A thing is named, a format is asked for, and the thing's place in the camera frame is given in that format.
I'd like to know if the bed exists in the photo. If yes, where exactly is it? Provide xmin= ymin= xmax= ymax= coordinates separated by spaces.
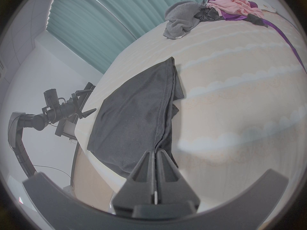
xmin=71 ymin=0 xmax=307 ymax=215

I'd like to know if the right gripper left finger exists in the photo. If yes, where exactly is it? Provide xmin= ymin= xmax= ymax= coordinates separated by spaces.
xmin=111 ymin=150 xmax=154 ymax=218

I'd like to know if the black cable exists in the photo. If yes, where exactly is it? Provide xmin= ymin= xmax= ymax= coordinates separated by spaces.
xmin=32 ymin=164 xmax=72 ymax=180

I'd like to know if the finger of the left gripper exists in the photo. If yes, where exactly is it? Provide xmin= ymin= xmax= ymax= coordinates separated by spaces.
xmin=76 ymin=82 xmax=96 ymax=98
xmin=80 ymin=108 xmax=97 ymax=119

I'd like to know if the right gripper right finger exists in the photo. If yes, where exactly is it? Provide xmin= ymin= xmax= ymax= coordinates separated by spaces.
xmin=156 ymin=149 xmax=201 ymax=213

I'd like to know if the pile of clothes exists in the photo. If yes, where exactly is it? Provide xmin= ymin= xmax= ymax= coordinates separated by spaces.
xmin=195 ymin=0 xmax=307 ymax=72

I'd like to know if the black T-shirt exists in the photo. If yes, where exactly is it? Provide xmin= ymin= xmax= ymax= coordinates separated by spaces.
xmin=87 ymin=57 xmax=185 ymax=180

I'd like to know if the blue-green curtain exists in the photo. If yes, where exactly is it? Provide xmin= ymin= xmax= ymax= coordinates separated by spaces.
xmin=79 ymin=0 xmax=224 ymax=39
xmin=46 ymin=0 xmax=139 ymax=75

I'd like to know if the white printed pillow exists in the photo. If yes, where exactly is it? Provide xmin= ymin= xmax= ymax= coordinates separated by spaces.
xmin=236 ymin=0 xmax=277 ymax=13

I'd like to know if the grey garment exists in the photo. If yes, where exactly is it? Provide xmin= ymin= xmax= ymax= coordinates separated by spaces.
xmin=163 ymin=1 xmax=204 ymax=40

